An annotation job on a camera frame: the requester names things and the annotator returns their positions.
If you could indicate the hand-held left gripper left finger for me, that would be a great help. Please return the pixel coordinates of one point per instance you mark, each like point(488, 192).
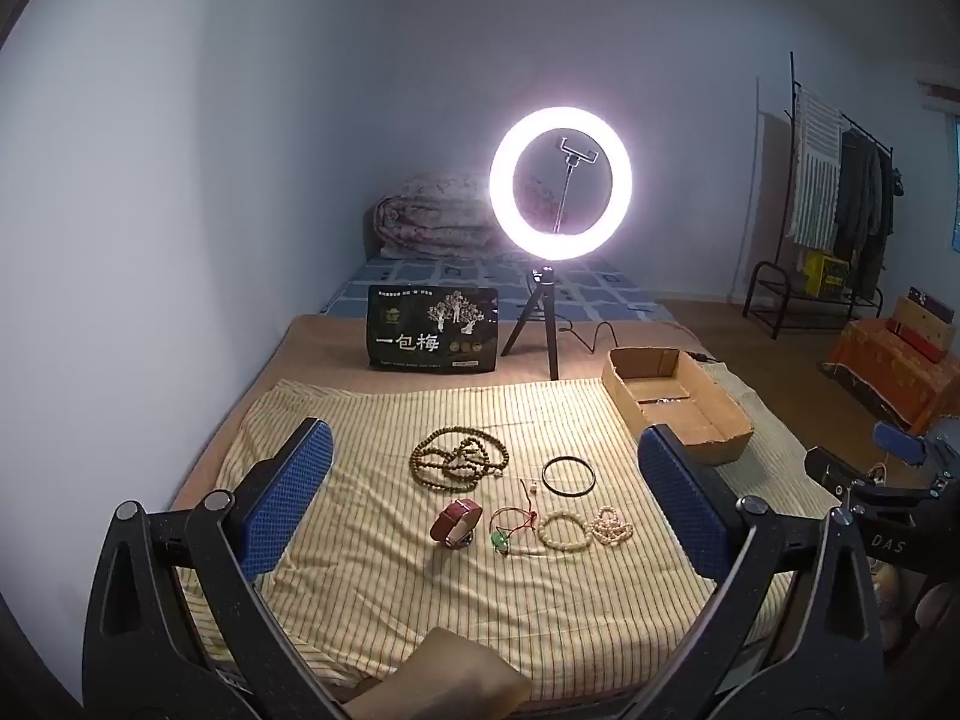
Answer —
point(289, 495)

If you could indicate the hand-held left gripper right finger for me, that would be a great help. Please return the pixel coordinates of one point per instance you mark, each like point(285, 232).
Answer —
point(682, 502)

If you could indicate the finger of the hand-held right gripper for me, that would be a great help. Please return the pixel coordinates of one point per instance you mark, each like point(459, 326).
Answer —
point(900, 441)
point(825, 465)

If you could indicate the cardboard box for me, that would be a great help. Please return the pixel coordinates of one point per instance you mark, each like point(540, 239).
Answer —
point(675, 412)

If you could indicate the black bangle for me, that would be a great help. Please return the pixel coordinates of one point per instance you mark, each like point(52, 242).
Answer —
point(544, 477)

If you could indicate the person's right hand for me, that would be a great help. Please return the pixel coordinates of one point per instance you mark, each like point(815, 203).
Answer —
point(937, 607)

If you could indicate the orange covered side table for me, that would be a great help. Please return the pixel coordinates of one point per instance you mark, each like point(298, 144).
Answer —
point(892, 375)

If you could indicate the tan carton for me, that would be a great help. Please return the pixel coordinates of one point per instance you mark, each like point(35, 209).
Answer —
point(919, 326)

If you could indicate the yellow striped cloth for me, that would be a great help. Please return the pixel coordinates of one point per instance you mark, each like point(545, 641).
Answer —
point(375, 577)

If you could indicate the dark flat box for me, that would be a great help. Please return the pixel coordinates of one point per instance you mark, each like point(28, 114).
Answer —
point(930, 300)

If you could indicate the yellow box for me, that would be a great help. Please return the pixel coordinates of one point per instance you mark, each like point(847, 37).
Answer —
point(825, 274)

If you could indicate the black snack bag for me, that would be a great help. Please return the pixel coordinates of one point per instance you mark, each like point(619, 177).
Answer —
point(431, 330)

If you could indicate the black tripod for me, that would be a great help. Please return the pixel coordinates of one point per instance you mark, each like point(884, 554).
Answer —
point(544, 315)

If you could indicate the dark hanging clothes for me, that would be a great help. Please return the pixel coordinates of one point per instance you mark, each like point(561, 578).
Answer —
point(862, 195)

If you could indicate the blue patterned bed sheet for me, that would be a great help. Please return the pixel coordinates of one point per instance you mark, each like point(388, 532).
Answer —
point(420, 274)

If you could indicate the striped towel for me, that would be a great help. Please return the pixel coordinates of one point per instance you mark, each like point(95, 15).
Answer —
point(817, 165)

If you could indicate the rolled floral quilt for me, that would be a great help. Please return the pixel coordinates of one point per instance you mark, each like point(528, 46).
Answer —
point(427, 217)

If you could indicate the phone clamp holder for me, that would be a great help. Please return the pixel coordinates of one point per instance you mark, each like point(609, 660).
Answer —
point(574, 154)

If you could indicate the black clothes rack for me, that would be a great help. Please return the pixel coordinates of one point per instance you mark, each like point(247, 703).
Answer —
point(790, 75)

